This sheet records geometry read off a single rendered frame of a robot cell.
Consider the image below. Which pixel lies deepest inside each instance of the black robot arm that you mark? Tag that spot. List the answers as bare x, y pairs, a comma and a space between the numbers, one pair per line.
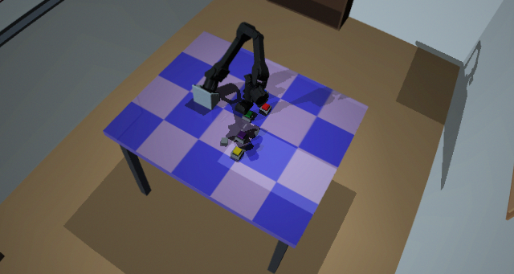
260, 71

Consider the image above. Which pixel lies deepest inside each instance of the green button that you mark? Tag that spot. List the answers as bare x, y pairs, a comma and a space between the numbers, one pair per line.
249, 116

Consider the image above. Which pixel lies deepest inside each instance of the red button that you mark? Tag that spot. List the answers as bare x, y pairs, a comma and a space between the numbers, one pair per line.
265, 109

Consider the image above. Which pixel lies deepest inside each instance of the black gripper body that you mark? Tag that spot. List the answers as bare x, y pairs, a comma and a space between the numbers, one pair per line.
243, 107

